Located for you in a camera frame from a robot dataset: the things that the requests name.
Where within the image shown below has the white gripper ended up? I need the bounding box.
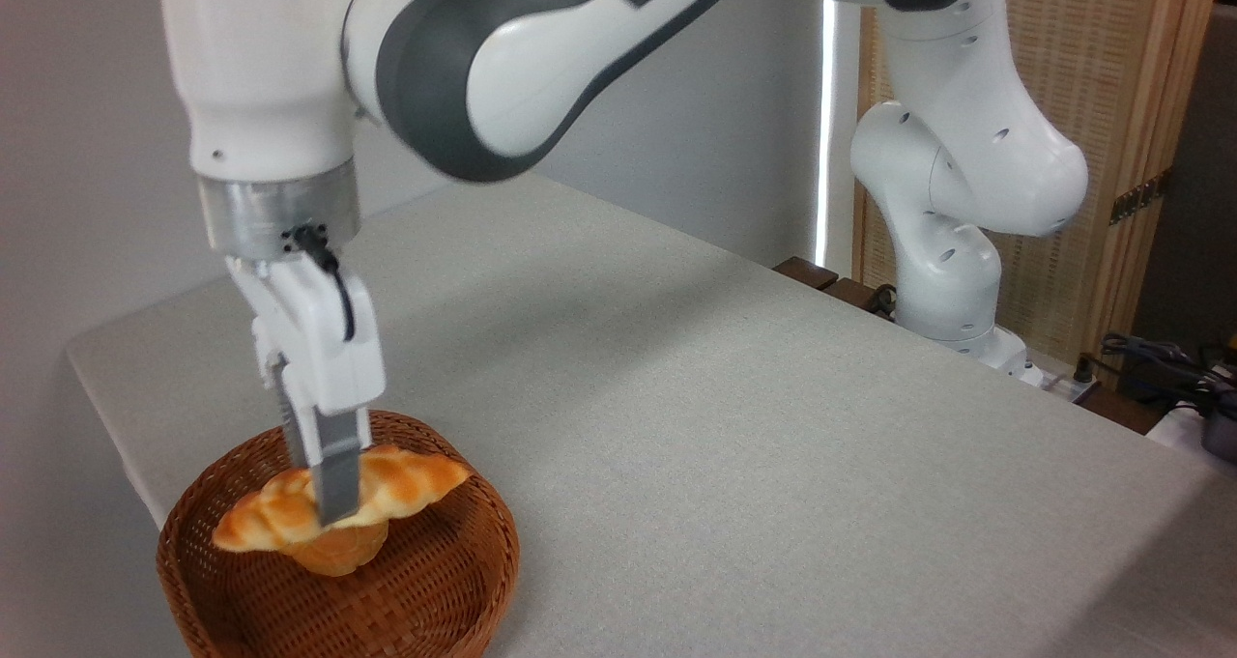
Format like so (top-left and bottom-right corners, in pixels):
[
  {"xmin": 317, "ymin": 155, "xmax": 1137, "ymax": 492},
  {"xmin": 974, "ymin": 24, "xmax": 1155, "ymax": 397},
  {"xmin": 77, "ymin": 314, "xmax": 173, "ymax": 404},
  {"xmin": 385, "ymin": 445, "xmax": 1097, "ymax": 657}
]
[{"xmin": 224, "ymin": 249, "xmax": 388, "ymax": 527}]

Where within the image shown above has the long braided bread loaf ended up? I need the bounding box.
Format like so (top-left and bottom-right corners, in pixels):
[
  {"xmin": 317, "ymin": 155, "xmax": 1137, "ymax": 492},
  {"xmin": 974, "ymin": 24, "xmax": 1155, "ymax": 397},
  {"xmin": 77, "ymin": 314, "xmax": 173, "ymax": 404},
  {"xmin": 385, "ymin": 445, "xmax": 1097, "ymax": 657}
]
[{"xmin": 212, "ymin": 443, "xmax": 473, "ymax": 554}]

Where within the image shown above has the round golden bread bun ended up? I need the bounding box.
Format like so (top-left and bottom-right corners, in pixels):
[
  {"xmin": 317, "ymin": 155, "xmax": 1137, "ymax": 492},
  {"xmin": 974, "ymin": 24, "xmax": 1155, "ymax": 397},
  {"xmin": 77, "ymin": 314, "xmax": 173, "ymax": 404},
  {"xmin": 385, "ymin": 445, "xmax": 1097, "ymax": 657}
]
[{"xmin": 285, "ymin": 520, "xmax": 389, "ymax": 578}]

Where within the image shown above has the brown woven wicker basket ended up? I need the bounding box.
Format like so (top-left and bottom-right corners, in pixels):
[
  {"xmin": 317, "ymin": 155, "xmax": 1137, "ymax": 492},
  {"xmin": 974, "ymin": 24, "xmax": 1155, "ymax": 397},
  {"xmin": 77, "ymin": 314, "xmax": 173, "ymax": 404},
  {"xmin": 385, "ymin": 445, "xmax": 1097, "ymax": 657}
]
[{"xmin": 157, "ymin": 409, "xmax": 521, "ymax": 658}]

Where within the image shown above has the grey tablecloth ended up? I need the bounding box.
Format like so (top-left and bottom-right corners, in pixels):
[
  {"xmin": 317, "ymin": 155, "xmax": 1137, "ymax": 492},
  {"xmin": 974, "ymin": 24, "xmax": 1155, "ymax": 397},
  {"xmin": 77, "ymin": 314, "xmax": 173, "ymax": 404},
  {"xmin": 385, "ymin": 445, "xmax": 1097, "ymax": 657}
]
[{"xmin": 66, "ymin": 173, "xmax": 1237, "ymax": 658}]

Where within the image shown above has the dark wooden block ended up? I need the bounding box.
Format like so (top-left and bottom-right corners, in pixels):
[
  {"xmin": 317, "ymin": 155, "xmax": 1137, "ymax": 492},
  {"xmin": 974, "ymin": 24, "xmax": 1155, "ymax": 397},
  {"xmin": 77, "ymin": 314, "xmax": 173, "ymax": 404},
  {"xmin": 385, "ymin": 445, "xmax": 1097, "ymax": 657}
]
[
  {"xmin": 773, "ymin": 256, "xmax": 840, "ymax": 292},
  {"xmin": 823, "ymin": 277, "xmax": 896, "ymax": 319}
]

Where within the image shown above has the bright vertical light strip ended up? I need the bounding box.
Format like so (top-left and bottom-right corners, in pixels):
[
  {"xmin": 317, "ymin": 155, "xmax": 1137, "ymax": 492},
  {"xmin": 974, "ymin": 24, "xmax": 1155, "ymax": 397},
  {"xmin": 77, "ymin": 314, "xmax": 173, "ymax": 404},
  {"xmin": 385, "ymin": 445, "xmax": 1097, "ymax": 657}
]
[{"xmin": 815, "ymin": 0, "xmax": 838, "ymax": 268}]

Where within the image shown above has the brass screen hinge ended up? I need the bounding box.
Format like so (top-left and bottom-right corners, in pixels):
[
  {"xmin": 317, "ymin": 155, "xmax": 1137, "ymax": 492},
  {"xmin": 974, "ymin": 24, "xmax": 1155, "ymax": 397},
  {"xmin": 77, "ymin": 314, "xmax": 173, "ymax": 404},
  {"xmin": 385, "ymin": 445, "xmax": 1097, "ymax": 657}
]
[{"xmin": 1109, "ymin": 169, "xmax": 1173, "ymax": 226}]

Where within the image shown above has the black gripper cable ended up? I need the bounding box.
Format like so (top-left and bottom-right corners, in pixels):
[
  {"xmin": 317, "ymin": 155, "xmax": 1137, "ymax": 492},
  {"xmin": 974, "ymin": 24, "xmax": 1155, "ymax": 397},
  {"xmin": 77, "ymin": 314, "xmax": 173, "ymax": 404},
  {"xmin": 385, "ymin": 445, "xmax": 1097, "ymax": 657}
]
[{"xmin": 288, "ymin": 224, "xmax": 357, "ymax": 343}]

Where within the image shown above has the black cable bundle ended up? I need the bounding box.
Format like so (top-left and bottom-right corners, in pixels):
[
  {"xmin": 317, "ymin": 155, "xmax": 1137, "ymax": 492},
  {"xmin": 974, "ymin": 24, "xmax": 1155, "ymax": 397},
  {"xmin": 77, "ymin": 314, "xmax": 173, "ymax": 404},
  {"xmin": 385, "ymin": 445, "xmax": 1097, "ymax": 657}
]
[{"xmin": 1100, "ymin": 333, "xmax": 1237, "ymax": 400}]

